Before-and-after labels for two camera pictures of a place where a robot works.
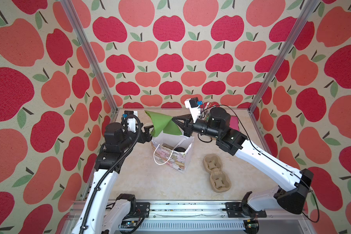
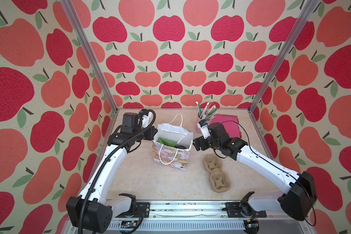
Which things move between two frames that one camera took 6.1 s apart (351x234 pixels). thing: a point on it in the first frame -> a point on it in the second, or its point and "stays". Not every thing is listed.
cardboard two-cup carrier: [220, 180] stays
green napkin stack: [161, 123] -> [167, 142]
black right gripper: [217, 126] -> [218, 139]
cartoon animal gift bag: [172, 150] stays
